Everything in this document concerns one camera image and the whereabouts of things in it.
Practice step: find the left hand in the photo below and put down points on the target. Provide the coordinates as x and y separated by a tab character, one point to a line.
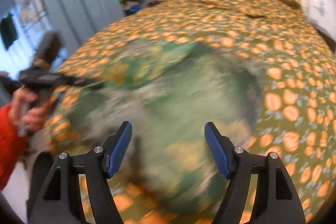
21	117

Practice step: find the green landscape print jacket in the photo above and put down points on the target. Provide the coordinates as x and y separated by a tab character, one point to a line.
168	154

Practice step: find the dark wooden right nightstand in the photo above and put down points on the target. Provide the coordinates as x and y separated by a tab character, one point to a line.
330	41

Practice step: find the orange floral green duvet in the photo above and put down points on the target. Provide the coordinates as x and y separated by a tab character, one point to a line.
297	115

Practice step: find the red sleeve forearm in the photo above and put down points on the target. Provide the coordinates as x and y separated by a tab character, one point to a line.
12	146

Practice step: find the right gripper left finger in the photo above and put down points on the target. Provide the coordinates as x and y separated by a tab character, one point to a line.
59	199

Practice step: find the white wall socket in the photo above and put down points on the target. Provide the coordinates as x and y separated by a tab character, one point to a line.
320	7

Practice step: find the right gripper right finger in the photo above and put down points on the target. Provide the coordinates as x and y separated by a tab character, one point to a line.
276	199

